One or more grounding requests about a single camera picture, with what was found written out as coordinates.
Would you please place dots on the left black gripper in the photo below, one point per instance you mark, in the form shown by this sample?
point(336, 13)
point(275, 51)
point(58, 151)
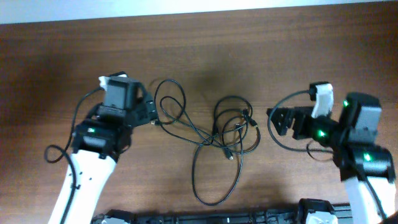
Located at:
point(147, 112)

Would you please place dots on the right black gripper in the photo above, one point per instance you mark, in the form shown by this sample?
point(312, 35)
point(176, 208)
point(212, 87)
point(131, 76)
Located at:
point(303, 114)

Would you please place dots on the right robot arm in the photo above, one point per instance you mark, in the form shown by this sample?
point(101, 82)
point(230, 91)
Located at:
point(366, 169)

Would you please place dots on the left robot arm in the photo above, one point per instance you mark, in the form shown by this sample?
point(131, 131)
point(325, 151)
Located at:
point(98, 142)

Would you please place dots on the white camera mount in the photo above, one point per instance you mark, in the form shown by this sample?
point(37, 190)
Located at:
point(324, 101)
point(103, 81)

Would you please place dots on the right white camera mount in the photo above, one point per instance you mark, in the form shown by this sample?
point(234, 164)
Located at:
point(324, 101)

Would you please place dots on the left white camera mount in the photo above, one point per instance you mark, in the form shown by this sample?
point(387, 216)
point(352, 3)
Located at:
point(103, 81)

